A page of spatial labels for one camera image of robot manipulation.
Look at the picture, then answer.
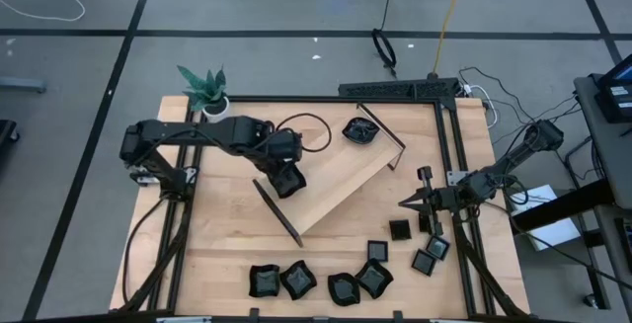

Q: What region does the wooden shelf with black legs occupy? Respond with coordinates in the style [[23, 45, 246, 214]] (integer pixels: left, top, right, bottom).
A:
[[251, 101, 407, 249]]

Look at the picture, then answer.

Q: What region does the black side table frame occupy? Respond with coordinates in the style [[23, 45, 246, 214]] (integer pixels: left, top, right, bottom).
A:
[[511, 164, 632, 312]]

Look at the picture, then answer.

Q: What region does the gray furniture foot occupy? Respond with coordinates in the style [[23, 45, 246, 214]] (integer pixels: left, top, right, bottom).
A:
[[0, 76, 47, 93]]

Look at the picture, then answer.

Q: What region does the black caster base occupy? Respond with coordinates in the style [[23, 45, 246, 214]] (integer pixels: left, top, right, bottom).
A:
[[0, 119, 21, 151]]

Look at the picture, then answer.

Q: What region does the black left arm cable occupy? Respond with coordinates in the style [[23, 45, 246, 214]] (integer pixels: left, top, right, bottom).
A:
[[121, 194, 172, 309]]

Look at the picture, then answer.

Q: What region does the yellow hanging cable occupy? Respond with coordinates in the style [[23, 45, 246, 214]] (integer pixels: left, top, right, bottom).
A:
[[432, 0, 470, 80]]

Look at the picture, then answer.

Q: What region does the white paper sheet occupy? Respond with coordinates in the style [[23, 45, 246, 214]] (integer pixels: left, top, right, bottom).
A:
[[508, 184, 583, 253]]

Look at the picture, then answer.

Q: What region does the black aluminium table frame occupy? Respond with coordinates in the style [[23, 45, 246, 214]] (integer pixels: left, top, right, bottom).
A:
[[109, 94, 533, 323]]

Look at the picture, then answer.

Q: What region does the white power cable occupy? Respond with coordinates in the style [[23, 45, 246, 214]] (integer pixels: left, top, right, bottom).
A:
[[463, 84, 499, 130]]

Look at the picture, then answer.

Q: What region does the green plant in white pot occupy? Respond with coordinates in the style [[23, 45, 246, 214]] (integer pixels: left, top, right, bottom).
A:
[[176, 64, 232, 122]]

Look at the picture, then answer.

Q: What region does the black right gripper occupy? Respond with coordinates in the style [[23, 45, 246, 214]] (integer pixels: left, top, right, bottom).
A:
[[397, 166, 465, 238]]

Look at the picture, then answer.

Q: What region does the gray side table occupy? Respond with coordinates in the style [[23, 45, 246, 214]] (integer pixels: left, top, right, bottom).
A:
[[574, 73, 632, 210]]

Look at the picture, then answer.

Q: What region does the black device with screen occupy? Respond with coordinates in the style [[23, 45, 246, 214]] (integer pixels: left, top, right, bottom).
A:
[[594, 54, 632, 124]]

